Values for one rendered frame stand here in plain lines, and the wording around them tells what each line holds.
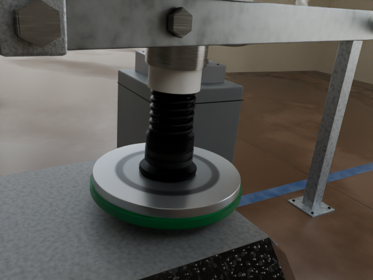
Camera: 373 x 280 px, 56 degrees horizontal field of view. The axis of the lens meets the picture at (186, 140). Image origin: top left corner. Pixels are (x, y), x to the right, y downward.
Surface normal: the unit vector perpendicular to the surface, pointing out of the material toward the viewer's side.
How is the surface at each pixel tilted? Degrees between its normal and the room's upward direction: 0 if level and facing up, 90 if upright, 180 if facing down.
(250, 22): 90
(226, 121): 90
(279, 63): 90
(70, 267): 0
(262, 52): 90
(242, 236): 0
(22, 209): 0
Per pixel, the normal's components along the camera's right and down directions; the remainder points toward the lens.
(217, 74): 0.52, 0.35
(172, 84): 0.00, 0.36
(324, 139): -0.87, 0.11
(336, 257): 0.08, -0.93
